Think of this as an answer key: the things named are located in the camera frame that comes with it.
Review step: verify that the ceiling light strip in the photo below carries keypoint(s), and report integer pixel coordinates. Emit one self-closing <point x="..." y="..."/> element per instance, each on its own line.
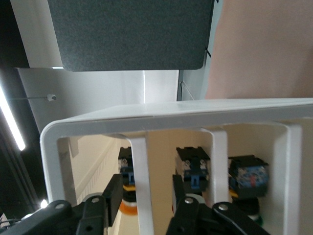
<point x="11" y="122"/>

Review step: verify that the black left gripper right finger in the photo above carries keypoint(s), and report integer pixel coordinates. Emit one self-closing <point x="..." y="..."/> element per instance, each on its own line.
<point x="193" y="215"/>

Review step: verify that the orange mushroom push button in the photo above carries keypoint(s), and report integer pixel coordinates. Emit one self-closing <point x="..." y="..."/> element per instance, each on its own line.
<point x="127" y="208"/>

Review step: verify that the dark grey felt panel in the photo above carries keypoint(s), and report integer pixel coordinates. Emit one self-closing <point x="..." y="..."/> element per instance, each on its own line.
<point x="132" y="34"/>

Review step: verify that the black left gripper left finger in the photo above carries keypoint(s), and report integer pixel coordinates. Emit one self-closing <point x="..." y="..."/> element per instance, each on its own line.
<point x="113" y="195"/>

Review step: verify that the blue black switch middle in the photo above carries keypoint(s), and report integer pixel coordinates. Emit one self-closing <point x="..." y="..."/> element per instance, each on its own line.
<point x="193" y="169"/>

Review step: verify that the small grey wall camera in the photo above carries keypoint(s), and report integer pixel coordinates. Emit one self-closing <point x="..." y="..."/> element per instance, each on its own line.
<point x="51" y="97"/>

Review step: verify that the white drawer cabinet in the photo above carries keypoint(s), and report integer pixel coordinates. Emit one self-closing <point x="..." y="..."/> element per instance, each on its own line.
<point x="171" y="115"/>

